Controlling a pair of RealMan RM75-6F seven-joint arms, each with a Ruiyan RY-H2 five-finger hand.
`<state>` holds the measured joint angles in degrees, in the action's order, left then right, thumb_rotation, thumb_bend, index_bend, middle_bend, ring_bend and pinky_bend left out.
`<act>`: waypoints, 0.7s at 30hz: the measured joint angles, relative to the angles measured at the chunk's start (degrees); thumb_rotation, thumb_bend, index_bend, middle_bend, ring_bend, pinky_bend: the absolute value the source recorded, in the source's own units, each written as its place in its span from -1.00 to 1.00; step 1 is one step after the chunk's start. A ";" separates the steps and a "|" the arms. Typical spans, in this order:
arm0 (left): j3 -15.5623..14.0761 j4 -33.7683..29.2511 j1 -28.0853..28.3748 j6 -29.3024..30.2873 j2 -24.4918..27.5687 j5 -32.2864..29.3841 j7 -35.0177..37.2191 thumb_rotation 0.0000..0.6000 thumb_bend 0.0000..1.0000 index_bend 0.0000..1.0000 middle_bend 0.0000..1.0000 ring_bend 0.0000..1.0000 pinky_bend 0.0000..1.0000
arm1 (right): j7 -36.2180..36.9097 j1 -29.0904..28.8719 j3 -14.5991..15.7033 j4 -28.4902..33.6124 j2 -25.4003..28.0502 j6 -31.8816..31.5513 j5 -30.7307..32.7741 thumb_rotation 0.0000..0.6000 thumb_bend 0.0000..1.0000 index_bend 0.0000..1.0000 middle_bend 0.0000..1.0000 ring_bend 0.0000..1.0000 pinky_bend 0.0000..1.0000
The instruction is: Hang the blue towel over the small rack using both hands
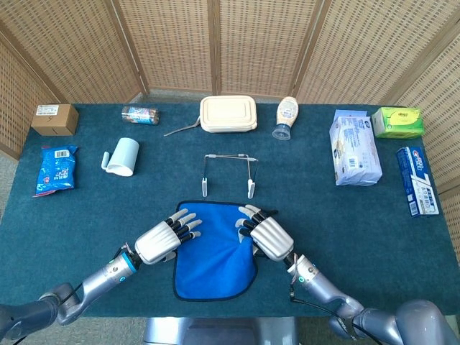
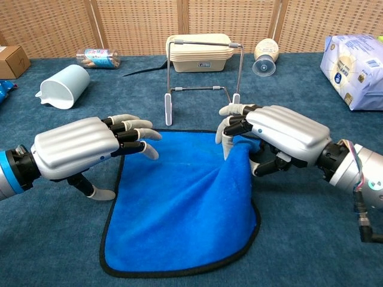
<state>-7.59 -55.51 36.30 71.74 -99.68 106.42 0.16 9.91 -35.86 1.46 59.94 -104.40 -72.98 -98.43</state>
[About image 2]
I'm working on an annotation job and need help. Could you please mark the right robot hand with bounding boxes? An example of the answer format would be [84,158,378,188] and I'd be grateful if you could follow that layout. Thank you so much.
[215,103,333,178]

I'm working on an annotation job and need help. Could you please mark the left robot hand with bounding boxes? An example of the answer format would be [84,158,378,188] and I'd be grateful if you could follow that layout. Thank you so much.
[30,114,163,201]

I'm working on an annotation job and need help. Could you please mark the blue microfiber cloth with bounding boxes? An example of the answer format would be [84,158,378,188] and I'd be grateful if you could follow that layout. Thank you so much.
[99,129,262,279]

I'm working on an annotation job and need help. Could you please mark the silver metal rack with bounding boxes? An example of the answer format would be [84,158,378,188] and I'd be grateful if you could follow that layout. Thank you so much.
[163,39,245,127]

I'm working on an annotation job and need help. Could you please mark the white plastic pitcher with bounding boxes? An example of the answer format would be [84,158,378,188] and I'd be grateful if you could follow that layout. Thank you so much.
[35,64,91,110]

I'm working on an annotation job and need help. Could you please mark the mayonnaise squeeze bottle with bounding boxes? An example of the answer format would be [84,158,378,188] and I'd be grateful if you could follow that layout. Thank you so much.
[252,38,281,77]

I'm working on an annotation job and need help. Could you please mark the blue snack bag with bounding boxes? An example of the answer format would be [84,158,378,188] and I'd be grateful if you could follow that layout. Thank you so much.
[0,79,18,105]

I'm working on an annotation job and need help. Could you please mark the clear jar with blue label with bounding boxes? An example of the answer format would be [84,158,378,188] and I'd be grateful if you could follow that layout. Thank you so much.
[75,47,121,70]

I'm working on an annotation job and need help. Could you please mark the white and blue tissue pack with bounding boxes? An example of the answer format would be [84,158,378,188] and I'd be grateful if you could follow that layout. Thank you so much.
[319,34,383,112]

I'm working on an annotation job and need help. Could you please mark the teal table cloth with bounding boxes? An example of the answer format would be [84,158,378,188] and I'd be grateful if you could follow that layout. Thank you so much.
[0,52,383,287]

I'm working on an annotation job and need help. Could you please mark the brown cardboard box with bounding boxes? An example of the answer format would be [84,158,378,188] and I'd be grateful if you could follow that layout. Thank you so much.
[0,45,32,80]

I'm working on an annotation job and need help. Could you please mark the cream lunch box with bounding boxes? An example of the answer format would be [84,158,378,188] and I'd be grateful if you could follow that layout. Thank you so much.
[166,33,235,74]

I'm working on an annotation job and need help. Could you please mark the woven folding screen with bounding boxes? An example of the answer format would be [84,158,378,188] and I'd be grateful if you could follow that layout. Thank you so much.
[0,0,383,60]

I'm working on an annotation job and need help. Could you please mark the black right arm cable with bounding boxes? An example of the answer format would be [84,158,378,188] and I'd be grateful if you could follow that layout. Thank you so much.
[352,191,383,243]

